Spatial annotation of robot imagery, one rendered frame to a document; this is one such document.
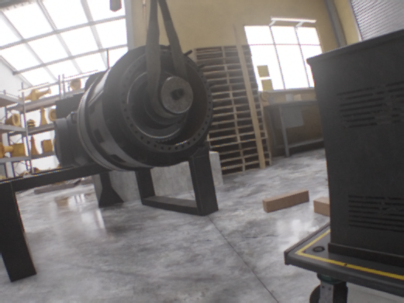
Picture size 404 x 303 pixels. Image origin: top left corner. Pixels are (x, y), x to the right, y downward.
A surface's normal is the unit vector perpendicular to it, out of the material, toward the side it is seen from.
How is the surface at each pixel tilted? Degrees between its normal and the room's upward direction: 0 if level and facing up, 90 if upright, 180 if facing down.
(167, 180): 90
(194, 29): 90
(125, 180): 90
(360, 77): 90
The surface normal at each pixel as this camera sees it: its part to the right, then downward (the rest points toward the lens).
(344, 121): -0.83, 0.17
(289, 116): 0.21, 0.02
